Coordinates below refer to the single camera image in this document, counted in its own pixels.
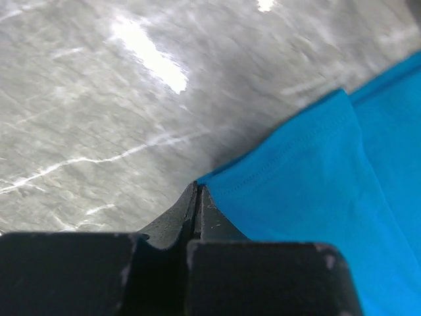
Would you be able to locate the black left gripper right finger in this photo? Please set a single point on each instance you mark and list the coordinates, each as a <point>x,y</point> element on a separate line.
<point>228,274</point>

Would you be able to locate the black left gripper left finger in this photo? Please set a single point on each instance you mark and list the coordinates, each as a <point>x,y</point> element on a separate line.
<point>102,273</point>

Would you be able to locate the blue t shirt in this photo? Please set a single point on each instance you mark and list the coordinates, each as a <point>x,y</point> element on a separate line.
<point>344,171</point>

